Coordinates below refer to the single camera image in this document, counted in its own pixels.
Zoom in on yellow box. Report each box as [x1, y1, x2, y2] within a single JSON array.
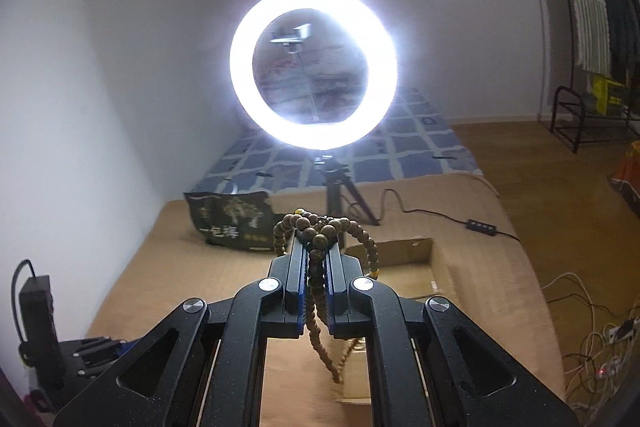
[[592, 76, 633, 115]]

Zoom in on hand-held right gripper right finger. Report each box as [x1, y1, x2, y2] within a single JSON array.
[[326, 241, 576, 427]]

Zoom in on metal phone holder clamp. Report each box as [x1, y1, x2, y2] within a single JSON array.
[[270, 23, 321, 128]]

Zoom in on brown wooden bead necklace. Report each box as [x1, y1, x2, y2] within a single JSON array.
[[272, 208, 381, 385]]

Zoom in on white ring light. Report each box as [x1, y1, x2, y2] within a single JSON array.
[[229, 0, 399, 145]]

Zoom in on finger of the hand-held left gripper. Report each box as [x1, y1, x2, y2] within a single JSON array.
[[60, 354, 126, 385], [70, 336, 137, 360]]

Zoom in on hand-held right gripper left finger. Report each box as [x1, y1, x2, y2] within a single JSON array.
[[52, 234, 308, 427]]

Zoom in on orange cloth covered seat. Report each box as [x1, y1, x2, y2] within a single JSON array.
[[607, 147, 640, 212]]

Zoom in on black clothes rack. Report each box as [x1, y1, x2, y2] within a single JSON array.
[[540, 0, 640, 152]]

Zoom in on blue checkered bedsheet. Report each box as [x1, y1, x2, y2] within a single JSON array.
[[192, 89, 486, 195]]

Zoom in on dark snack bag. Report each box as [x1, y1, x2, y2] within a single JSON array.
[[182, 189, 278, 254]]

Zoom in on dark hanging clothes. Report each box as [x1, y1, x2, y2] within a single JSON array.
[[597, 0, 640, 82]]

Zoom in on black cable with controller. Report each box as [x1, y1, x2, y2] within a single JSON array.
[[350, 189, 518, 242]]

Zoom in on cardboard box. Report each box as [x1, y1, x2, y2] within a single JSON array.
[[336, 236, 457, 405]]

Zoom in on black tripod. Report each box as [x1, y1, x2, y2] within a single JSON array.
[[312, 152, 381, 228]]

